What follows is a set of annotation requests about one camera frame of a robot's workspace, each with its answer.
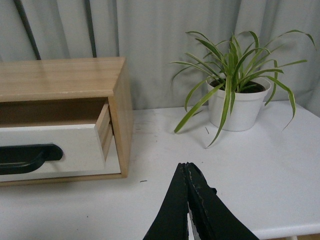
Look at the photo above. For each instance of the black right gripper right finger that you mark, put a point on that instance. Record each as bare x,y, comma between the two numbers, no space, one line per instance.
212,219

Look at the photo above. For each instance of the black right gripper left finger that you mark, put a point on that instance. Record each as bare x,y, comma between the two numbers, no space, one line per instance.
171,222

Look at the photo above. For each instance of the white drawer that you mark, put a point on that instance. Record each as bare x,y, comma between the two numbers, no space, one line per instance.
74,126
72,165

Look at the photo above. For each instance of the wooden drawer cabinet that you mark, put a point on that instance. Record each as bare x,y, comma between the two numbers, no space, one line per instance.
105,78

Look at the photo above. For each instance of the white plant pot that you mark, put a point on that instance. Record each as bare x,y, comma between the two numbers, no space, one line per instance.
245,108

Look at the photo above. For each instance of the green spider plant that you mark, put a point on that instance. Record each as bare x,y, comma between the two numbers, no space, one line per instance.
229,67

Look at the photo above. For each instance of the grey curtain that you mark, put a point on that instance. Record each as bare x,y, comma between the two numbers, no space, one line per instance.
153,33

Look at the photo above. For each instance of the black drawer handle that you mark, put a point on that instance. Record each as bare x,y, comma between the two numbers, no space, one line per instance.
22,159

